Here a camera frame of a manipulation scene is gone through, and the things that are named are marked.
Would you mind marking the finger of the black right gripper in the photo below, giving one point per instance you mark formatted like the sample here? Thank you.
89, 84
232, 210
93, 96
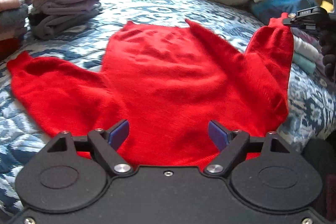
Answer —
307, 19

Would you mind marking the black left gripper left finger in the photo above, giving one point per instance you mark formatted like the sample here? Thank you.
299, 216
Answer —
105, 144

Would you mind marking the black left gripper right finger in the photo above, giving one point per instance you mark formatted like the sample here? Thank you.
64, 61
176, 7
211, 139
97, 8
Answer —
231, 146

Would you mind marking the red knit sweater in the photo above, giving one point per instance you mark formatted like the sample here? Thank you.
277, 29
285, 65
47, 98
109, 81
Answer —
168, 82

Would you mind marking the folded pastel clothes stack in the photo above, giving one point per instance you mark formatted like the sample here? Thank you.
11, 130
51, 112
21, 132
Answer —
307, 52

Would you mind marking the stack of folded clothes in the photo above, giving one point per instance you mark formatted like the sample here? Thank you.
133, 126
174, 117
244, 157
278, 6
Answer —
49, 18

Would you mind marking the pink grey folded clothes pile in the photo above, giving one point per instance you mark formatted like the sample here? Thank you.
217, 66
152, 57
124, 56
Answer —
13, 26

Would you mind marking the black gloved right hand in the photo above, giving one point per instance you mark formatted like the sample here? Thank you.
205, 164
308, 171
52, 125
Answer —
327, 42

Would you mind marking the blue pillow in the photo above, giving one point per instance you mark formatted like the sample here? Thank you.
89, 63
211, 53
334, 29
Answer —
267, 9

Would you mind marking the blue white patterned bedspread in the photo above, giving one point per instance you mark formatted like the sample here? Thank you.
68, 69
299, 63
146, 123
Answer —
311, 102

